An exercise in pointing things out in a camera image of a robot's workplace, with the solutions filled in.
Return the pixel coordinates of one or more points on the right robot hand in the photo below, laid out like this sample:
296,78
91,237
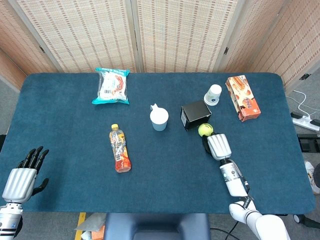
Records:
218,146

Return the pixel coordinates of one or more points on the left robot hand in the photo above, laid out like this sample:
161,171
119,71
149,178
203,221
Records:
20,185

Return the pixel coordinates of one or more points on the yellow tennis ball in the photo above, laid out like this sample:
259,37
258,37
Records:
205,130

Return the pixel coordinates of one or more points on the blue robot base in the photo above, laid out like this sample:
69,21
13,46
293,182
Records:
156,226

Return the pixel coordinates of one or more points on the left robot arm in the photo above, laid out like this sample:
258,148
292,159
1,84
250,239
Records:
8,220

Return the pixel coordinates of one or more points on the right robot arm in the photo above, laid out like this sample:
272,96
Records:
247,205

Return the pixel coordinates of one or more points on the black box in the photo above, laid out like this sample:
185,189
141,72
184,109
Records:
195,115

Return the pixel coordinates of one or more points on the orange biscuit box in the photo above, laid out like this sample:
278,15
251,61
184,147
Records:
243,98

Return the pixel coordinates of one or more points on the white paper cup with print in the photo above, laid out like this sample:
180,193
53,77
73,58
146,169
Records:
213,95

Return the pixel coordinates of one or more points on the light blue paper cup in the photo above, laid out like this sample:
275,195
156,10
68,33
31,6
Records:
159,119

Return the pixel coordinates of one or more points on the blue table cloth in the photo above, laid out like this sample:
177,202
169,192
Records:
160,185

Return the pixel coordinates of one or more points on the grey foil bag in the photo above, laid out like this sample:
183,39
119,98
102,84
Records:
91,221

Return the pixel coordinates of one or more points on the white power strip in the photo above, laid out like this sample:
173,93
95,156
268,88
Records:
305,122

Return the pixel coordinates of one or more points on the orange packet on floor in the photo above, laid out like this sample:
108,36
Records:
96,233

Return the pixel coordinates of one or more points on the white shoe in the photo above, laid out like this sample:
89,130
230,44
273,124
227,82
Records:
312,177

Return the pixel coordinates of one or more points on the orange drink bottle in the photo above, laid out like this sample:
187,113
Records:
119,148

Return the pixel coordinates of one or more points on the black table foot with caster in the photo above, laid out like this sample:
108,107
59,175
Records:
306,220

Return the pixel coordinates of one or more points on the teal snack bag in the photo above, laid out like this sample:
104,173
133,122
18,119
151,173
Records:
111,86

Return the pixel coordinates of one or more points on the woven folding screen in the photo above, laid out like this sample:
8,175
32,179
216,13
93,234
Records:
160,35

